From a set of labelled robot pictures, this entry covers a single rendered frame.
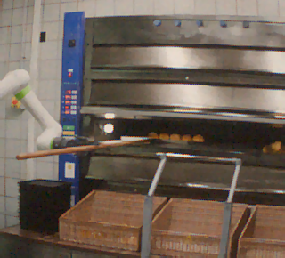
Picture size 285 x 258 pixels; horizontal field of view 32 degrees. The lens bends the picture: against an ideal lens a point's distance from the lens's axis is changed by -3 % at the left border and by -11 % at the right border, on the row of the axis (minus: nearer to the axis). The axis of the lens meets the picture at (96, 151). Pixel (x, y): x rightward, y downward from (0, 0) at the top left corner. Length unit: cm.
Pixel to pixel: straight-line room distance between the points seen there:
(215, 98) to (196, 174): 52
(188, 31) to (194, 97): 46
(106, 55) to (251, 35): 109
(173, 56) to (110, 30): 52
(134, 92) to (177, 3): 72
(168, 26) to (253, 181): 120
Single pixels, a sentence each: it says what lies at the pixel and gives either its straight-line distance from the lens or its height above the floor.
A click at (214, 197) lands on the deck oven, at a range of 348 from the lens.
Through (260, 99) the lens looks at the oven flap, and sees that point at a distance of 337.
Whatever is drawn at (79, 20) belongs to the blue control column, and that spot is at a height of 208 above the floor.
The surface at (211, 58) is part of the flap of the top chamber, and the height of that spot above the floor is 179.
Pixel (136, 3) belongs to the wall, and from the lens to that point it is 370.
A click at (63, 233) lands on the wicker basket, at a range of 341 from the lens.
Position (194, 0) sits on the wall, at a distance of 356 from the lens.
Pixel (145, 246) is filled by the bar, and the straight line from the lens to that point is 303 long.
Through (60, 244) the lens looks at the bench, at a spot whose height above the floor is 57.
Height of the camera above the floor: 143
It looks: 5 degrees down
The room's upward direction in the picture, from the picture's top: 2 degrees clockwise
